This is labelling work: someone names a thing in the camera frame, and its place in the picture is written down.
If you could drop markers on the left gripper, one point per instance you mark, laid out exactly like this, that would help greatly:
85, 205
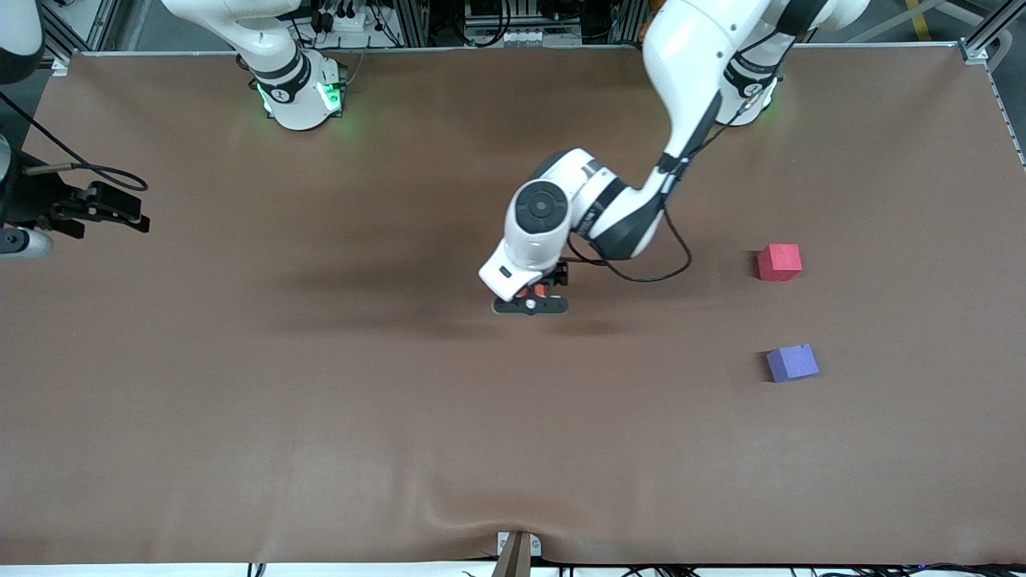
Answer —
559, 275

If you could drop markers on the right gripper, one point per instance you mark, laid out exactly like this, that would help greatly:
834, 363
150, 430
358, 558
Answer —
34, 200

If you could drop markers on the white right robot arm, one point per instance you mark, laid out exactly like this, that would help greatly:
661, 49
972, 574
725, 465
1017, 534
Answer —
296, 96

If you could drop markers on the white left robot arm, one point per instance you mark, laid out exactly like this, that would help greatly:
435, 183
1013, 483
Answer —
689, 56

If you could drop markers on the diagonal aluminium profile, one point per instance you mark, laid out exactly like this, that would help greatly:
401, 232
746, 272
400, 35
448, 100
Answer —
998, 24
62, 30

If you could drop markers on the brown table mat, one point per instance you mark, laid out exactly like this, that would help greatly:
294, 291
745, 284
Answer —
401, 441

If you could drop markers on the red foam block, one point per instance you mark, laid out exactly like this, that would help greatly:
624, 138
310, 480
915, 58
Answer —
779, 262

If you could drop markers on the white terminal strip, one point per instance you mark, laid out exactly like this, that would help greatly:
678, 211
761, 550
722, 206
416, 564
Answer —
525, 36

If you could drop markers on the purple foam block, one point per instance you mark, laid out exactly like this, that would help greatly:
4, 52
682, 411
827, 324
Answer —
792, 363

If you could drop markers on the white power strip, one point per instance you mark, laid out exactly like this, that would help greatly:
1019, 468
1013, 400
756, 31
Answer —
345, 21

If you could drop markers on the silver table corner bracket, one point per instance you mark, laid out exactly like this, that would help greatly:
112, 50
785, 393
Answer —
975, 54
60, 66

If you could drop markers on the metal table clamp bracket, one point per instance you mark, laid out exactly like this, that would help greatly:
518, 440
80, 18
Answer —
518, 553

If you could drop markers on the aluminium frame post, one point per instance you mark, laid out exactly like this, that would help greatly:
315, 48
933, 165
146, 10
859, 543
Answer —
414, 20
625, 20

